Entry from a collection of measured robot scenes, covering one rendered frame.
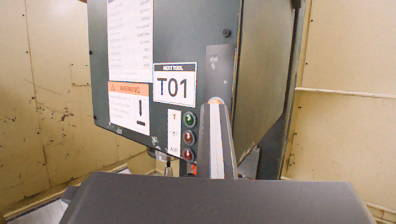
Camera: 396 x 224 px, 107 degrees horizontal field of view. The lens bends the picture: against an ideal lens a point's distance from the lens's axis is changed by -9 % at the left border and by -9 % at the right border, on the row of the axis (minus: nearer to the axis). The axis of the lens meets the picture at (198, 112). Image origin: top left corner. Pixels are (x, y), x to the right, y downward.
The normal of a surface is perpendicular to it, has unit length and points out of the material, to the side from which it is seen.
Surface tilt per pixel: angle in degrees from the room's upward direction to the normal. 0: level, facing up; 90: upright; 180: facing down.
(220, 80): 90
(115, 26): 90
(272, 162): 90
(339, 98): 90
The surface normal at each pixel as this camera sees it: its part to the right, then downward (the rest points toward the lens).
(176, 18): -0.56, 0.14
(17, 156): 0.83, 0.15
